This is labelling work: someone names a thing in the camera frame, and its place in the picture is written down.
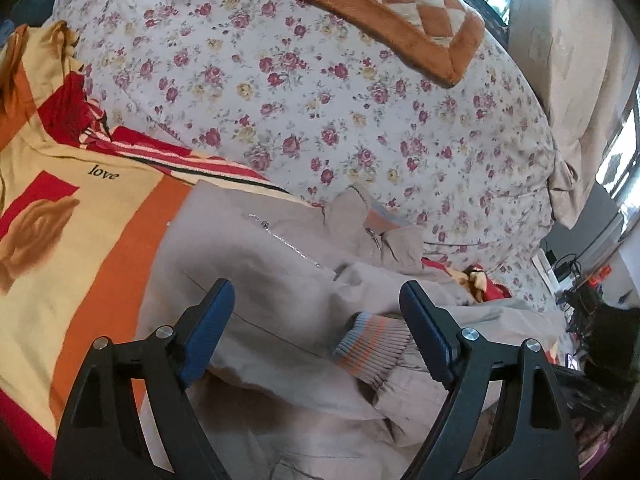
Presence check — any grey beige jacket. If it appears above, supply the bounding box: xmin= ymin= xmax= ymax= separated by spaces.
xmin=137 ymin=183 xmax=564 ymax=479

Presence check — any black power adapter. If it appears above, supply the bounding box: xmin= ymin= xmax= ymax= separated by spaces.
xmin=552 ymin=254 xmax=582 ymax=282

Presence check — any orange red fleece blanket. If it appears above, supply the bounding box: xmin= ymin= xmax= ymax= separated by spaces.
xmin=0 ymin=19 xmax=511 ymax=478

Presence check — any beige curtain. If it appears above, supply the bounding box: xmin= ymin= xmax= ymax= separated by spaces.
xmin=508 ymin=0 xmax=639 ymax=229

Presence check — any floral quilt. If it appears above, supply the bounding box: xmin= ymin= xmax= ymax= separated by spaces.
xmin=52 ymin=0 xmax=555 ymax=312

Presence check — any orange checkered pillow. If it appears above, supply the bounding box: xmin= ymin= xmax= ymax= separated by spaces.
xmin=309 ymin=0 xmax=485 ymax=87

